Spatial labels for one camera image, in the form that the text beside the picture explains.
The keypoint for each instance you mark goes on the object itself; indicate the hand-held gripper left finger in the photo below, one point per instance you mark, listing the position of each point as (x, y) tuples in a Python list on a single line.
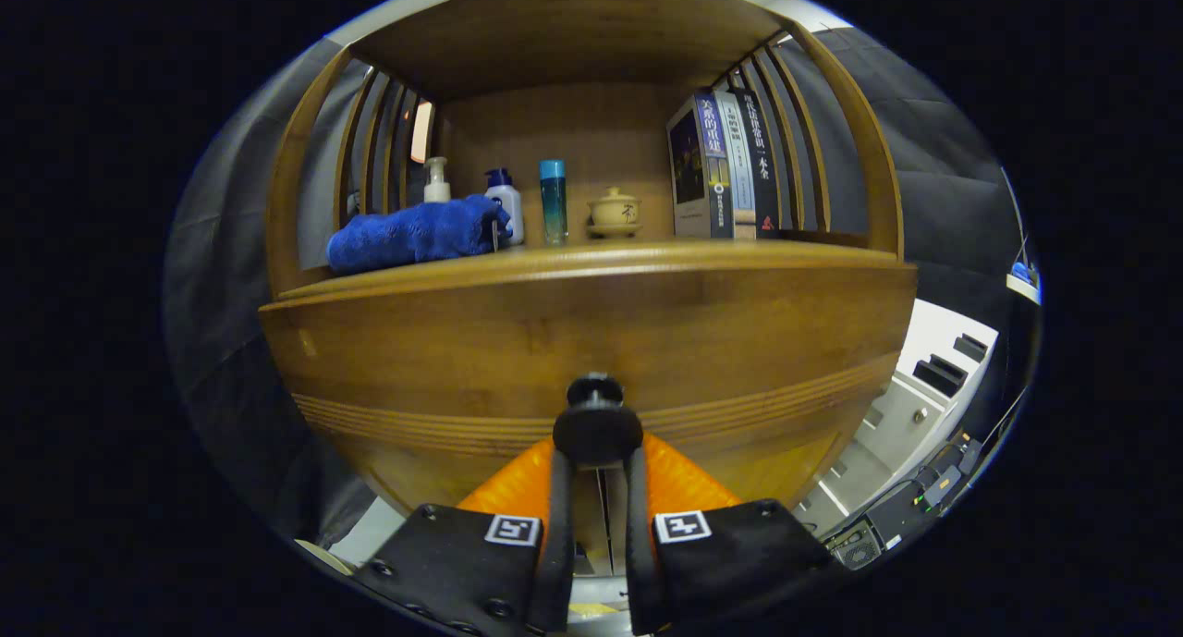
[(562, 545)]

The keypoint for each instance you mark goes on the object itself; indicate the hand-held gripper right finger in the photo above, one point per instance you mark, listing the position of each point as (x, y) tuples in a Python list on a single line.
[(638, 545)]

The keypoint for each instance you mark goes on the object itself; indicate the wooden countertop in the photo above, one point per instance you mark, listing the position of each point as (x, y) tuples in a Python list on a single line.
[(647, 253)]

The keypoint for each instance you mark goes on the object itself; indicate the white side cabinet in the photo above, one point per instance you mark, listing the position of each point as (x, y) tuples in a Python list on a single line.
[(933, 341)]

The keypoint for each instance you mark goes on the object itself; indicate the wooden cabinet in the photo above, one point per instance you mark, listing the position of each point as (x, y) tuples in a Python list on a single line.
[(573, 128)]

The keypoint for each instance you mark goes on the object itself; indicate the black vented electronic box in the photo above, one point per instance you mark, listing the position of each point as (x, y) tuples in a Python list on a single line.
[(859, 545)]

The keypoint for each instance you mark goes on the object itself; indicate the pale round object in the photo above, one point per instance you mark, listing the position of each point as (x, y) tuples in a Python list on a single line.
[(323, 557)]

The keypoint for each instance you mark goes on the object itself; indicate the black power adapter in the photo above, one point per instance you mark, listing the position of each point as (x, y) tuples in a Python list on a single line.
[(938, 486)]

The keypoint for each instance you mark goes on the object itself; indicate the yellow lidded teacup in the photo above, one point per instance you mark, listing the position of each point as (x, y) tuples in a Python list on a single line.
[(614, 214)]

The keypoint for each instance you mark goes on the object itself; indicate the white lotion bottle blue cap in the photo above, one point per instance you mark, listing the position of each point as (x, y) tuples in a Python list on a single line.
[(508, 207)]

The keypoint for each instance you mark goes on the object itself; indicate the teal glass bottle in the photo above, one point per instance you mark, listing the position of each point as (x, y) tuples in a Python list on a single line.
[(554, 202)]

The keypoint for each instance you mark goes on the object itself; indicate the blue towel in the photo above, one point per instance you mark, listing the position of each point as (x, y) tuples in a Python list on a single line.
[(407, 235)]

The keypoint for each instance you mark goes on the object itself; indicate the white pump bottle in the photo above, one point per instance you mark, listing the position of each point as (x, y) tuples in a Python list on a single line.
[(436, 189)]

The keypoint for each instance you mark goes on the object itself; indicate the white spine book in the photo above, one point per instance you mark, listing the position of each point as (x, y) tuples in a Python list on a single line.
[(739, 175)]

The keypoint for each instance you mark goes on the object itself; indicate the blue spine book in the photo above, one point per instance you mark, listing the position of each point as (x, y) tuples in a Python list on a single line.
[(712, 165)]

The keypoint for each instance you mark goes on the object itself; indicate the black spine book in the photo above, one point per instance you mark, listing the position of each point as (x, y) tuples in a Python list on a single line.
[(765, 175)]

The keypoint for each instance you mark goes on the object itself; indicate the white table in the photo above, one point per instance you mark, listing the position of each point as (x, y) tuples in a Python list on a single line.
[(1021, 290)]

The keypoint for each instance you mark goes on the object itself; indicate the small blue object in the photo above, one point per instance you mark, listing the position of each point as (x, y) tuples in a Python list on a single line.
[(1021, 271)]

